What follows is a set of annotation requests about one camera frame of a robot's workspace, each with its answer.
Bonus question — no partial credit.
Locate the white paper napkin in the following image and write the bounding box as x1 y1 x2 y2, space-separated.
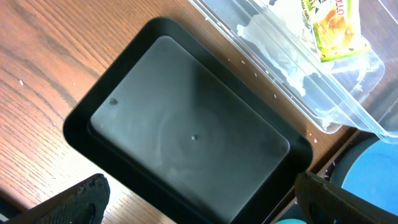
237 1 385 96

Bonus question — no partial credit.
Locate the clear plastic waste bin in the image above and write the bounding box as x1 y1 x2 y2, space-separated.
192 0 397 144

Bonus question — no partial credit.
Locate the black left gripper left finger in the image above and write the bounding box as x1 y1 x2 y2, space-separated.
6 174 110 224

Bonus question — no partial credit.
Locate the blue plate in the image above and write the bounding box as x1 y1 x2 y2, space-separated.
330 138 397 215

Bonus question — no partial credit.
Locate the black rectangular bin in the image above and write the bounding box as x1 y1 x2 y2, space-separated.
63 17 313 223

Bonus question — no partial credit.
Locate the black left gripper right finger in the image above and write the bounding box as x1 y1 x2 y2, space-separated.
294 172 397 224

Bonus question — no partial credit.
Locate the light blue rice bowl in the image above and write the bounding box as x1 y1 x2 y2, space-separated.
275 218 307 224

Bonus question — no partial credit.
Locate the yellow green snack wrapper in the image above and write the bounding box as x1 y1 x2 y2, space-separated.
301 0 371 62

